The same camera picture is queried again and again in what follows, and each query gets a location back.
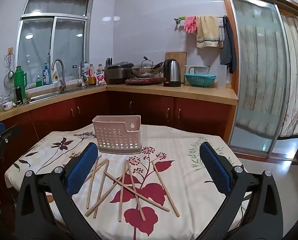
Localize white enamel basin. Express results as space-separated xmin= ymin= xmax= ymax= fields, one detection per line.
xmin=184 ymin=65 xmax=211 ymax=76

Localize sliding glass door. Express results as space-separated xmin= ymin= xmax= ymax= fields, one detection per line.
xmin=218 ymin=0 xmax=298 ymax=166

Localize dark rice cooker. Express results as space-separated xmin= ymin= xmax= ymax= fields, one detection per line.
xmin=105 ymin=61 xmax=134 ymax=85

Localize floral tablecloth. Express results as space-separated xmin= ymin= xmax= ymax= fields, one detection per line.
xmin=4 ymin=124 xmax=252 ymax=240

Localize striped curtain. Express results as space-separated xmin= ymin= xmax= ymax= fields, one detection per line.
xmin=235 ymin=0 xmax=298 ymax=138

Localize pink seasoning packet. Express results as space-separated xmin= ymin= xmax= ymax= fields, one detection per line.
xmin=95 ymin=71 xmax=107 ymax=86

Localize dark grey cloth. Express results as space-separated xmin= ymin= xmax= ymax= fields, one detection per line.
xmin=220 ymin=16 xmax=237 ymax=74

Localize blue detergent bottle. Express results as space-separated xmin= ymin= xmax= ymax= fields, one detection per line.
xmin=43 ymin=63 xmax=51 ymax=85

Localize steel electric kettle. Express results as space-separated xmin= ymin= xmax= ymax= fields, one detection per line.
xmin=163 ymin=59 xmax=182 ymax=88

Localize beige towel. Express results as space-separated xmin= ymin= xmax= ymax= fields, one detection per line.
xmin=196 ymin=15 xmax=220 ymax=48

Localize hanging steel ladle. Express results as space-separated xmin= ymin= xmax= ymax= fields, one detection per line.
xmin=7 ymin=47 xmax=15 ymax=78

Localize green thermos flask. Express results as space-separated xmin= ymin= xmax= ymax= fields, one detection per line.
xmin=14 ymin=66 xmax=27 ymax=93

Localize pink perforated utensil basket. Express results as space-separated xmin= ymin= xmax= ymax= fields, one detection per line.
xmin=92 ymin=115 xmax=142 ymax=155

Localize translucent plastic container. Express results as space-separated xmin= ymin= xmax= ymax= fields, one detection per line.
xmin=217 ymin=64 xmax=227 ymax=89

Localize chrome kitchen faucet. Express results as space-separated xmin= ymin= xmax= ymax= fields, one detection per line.
xmin=51 ymin=59 xmax=67 ymax=92

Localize red induction cooker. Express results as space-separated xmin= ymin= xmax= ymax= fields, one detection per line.
xmin=125 ymin=77 xmax=165 ymax=86

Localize cooking oil bottle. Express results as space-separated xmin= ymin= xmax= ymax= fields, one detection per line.
xmin=88 ymin=64 xmax=96 ymax=86

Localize white striped cloth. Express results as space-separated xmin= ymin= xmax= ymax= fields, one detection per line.
xmin=218 ymin=26 xmax=225 ymax=49

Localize wall towel rack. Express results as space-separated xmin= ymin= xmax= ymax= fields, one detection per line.
xmin=174 ymin=15 xmax=227 ymax=32

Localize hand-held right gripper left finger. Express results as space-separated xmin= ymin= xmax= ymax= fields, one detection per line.
xmin=15 ymin=142 xmax=99 ymax=240

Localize teal plastic colander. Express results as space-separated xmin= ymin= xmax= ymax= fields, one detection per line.
xmin=184 ymin=73 xmax=218 ymax=88

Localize black bottle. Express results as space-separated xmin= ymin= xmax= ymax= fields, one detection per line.
xmin=15 ymin=85 xmax=24 ymax=105

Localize small chrome tap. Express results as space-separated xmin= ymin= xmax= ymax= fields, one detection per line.
xmin=79 ymin=61 xmax=86 ymax=88

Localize hanging wire strainer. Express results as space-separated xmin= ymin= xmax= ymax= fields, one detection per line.
xmin=4 ymin=74 xmax=16 ymax=91

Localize knife block with knives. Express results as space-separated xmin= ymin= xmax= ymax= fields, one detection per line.
xmin=104 ymin=58 xmax=113 ymax=76

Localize aluminium frame window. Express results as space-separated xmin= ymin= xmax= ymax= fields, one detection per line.
xmin=15 ymin=0 xmax=95 ymax=85

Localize pile of bamboo chopsticks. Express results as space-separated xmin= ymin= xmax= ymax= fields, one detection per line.
xmin=84 ymin=155 xmax=180 ymax=222

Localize steel sink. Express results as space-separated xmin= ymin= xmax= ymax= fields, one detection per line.
xmin=26 ymin=86 xmax=90 ymax=103

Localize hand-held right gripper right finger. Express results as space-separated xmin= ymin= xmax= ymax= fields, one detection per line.
xmin=199 ymin=141 xmax=284 ymax=240

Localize steel wok with lid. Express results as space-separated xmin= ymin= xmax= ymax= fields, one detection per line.
xmin=131 ymin=56 xmax=164 ymax=78

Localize pink rubber gloves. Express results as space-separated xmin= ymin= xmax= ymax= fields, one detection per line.
xmin=183 ymin=16 xmax=198 ymax=34

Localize wooden cutting board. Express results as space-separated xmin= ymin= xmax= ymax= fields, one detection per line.
xmin=165 ymin=52 xmax=187 ymax=81

